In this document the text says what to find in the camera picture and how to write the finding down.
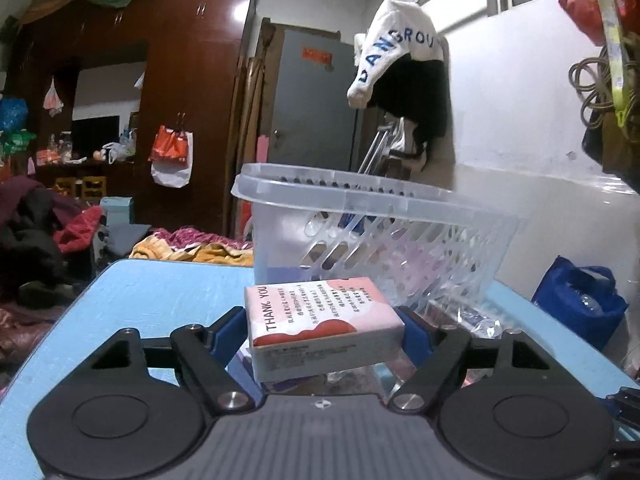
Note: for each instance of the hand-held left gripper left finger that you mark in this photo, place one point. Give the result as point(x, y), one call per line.
point(231, 332)

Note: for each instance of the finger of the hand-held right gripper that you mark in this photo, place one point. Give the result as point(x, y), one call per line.
point(625, 405)

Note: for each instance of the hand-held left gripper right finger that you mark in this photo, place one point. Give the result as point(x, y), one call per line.
point(412, 332)

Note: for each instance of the pink white box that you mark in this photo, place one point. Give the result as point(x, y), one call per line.
point(325, 325)

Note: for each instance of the clear plastic basket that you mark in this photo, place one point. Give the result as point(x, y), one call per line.
point(380, 225)

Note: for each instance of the clear plastic packet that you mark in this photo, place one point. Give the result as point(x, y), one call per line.
point(470, 320)

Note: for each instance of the floral blanket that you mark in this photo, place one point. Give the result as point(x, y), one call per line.
point(200, 247)

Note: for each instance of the blue shopping bag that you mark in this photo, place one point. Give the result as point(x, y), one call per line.
point(580, 305)

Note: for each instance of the light blue box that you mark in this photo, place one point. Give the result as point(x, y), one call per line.
point(117, 210)

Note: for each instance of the folded metal rack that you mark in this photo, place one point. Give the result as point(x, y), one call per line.
point(387, 150)

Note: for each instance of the red white plastic bag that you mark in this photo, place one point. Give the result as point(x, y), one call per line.
point(172, 155)

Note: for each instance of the pile of dark clothes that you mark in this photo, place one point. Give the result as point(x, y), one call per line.
point(35, 240)

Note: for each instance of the brown wooden wardrobe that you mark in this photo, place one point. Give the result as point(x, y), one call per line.
point(190, 100)

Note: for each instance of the grey door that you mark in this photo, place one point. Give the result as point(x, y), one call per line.
point(310, 110)

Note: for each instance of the black hanging garment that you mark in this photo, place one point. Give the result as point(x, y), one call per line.
point(425, 95)

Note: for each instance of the white lettered garment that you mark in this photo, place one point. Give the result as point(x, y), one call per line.
point(405, 40)

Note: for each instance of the small white plastic bag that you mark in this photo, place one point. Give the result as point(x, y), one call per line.
point(52, 100)

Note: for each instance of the blue plastic bag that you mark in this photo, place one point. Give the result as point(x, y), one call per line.
point(12, 115)

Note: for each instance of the red hanging bag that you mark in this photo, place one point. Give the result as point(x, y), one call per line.
point(585, 0)

